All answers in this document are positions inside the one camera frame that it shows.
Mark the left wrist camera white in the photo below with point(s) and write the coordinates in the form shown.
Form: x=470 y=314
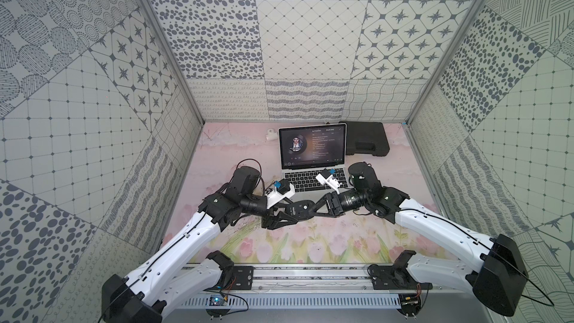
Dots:
x=278 y=191

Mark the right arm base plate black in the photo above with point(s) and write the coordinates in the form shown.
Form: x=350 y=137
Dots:
x=391 y=278

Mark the black plastic tool case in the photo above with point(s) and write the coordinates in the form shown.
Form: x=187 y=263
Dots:
x=366 y=138

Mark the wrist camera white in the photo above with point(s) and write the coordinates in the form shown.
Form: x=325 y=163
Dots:
x=326 y=177
x=278 y=191

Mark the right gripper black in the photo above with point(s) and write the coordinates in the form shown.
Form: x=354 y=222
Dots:
x=334 y=208

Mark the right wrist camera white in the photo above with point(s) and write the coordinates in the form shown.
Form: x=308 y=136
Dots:
x=326 y=177

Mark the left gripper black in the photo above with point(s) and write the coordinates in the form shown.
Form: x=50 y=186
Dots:
x=273 y=208

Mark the black wireless mouse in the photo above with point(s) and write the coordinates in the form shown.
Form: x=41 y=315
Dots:
x=301 y=210

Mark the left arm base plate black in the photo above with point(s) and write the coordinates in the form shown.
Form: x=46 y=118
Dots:
x=239 y=278

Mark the aluminium mounting rail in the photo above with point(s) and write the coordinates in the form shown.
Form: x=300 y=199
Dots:
x=333 y=278

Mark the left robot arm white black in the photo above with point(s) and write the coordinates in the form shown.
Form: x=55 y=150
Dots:
x=160 y=286

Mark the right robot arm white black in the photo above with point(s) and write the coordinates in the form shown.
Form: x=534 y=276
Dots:
x=490 y=268

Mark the silver laptop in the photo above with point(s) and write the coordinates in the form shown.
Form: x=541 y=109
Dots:
x=306 y=151

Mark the small white clip object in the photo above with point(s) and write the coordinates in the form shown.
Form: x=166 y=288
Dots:
x=271 y=135

